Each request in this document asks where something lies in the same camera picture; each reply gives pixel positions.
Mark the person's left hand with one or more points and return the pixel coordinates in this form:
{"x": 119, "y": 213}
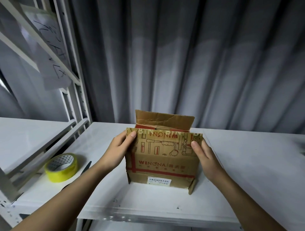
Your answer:
{"x": 117, "y": 151}

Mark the person's right hand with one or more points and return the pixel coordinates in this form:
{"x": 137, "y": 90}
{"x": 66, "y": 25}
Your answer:
{"x": 208, "y": 161}

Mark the black scissors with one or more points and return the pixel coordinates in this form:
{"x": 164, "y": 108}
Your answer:
{"x": 86, "y": 168}

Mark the printed brown cardboard box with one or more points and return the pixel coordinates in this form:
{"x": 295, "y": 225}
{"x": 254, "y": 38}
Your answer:
{"x": 164, "y": 157}

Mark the yellow tape roll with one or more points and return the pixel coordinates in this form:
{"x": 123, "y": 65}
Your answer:
{"x": 61, "y": 167}

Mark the person's left forearm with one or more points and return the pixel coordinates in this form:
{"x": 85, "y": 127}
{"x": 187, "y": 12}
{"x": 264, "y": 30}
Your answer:
{"x": 66, "y": 202}

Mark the person's right forearm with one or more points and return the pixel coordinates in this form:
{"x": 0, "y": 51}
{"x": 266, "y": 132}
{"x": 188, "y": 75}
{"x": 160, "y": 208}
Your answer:
{"x": 248, "y": 207}

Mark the white metal shelf rack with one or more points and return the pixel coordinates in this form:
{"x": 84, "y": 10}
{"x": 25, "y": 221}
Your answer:
{"x": 71, "y": 66}

